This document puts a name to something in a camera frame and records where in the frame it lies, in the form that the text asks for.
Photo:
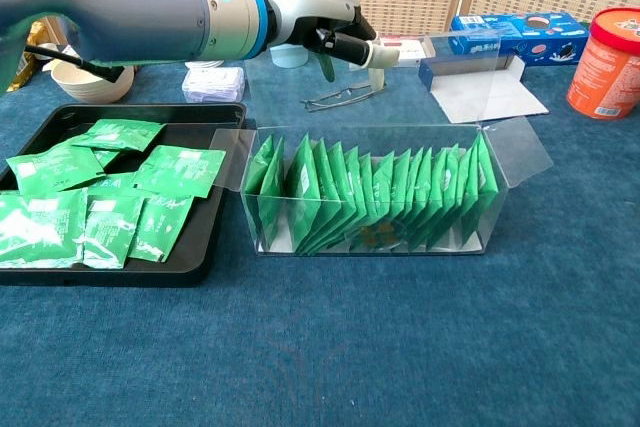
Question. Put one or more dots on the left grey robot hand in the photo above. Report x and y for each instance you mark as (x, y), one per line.
(310, 7)

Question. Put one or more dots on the clear acrylic storage box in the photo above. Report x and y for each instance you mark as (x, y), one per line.
(522, 154)

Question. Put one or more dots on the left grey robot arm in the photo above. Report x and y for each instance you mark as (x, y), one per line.
(125, 12)

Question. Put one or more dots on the white box red blue print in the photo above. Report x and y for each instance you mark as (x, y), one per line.
(410, 49)

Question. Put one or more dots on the blue white carton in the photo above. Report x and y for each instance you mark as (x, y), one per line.
(480, 97)

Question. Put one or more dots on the blue cookie box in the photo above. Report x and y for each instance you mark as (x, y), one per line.
(525, 37)

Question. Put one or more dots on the white and maroon food package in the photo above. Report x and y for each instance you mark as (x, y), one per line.
(62, 54)

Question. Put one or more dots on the thin dark eyeglasses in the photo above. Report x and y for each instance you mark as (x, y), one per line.
(320, 101)

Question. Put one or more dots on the clear plastic wipes pack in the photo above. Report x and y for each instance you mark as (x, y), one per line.
(212, 84)

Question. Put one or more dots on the cream bowl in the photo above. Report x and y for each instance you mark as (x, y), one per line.
(92, 89)

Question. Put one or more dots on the black plastic tray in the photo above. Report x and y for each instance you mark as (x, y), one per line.
(200, 247)

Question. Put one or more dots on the small silver cap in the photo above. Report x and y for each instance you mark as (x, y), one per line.
(44, 51)

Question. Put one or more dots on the gold biscuit pack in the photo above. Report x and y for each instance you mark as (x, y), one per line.
(25, 72)

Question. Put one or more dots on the orange canister red lid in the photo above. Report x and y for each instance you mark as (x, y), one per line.
(605, 72)

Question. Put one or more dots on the blue table cloth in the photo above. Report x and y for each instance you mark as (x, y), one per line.
(350, 347)

